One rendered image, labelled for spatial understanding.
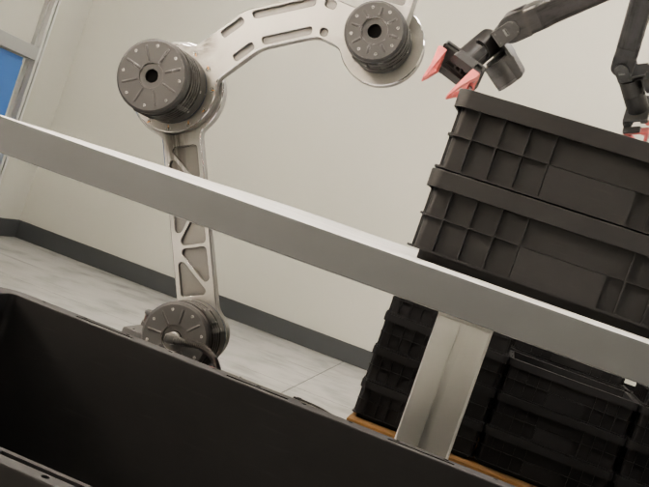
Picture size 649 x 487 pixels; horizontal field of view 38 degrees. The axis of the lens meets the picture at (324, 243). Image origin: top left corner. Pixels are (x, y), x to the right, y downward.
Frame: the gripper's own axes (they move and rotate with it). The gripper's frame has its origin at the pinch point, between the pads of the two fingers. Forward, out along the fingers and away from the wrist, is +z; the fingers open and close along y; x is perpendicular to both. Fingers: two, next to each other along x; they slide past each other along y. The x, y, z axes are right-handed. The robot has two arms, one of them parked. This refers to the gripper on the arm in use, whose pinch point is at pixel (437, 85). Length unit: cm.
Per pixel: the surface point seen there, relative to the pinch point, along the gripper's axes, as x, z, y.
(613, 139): -54, 40, 40
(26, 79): 129, -4, -148
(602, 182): -51, 43, 42
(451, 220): -41, 55, 30
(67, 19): 248, -107, -256
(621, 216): -49, 45, 47
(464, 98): -50, 45, 21
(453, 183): -44, 53, 27
